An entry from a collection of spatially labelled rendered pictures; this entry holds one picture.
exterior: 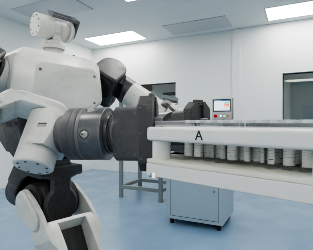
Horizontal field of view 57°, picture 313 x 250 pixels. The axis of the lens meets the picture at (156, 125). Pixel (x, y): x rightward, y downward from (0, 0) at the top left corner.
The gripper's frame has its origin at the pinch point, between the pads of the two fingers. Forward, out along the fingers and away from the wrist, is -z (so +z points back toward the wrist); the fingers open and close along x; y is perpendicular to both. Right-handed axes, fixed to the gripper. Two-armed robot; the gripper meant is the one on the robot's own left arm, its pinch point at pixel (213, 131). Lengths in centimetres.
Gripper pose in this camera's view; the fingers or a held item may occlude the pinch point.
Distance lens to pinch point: 55.9
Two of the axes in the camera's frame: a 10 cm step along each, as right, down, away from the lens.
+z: -6.2, 0.2, 7.8
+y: -7.8, 0.1, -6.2
